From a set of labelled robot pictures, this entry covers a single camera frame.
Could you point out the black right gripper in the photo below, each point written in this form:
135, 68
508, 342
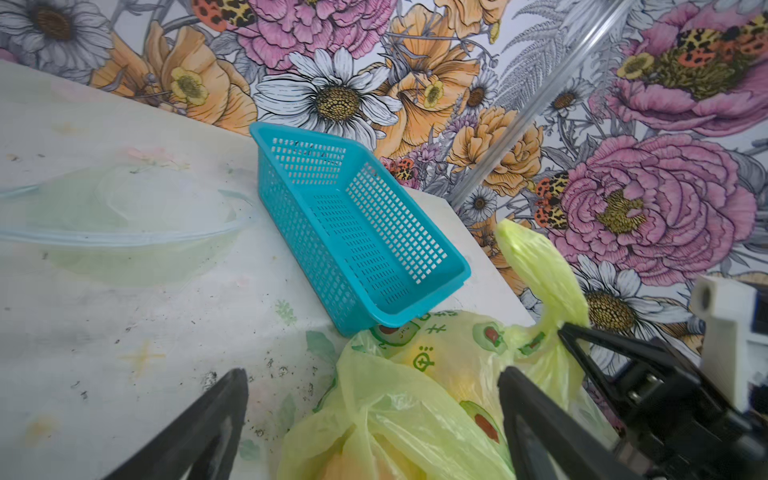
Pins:
678, 424

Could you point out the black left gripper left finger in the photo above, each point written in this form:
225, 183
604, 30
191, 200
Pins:
202, 442

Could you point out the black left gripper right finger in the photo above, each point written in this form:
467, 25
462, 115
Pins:
544, 441

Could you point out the yellow-green plastic bag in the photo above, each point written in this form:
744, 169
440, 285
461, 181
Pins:
422, 401

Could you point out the teal plastic mesh basket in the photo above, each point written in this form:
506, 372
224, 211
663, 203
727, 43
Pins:
371, 254

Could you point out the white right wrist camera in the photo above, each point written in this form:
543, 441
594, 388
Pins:
734, 352

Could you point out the aluminium frame corner post right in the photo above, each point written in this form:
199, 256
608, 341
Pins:
613, 13

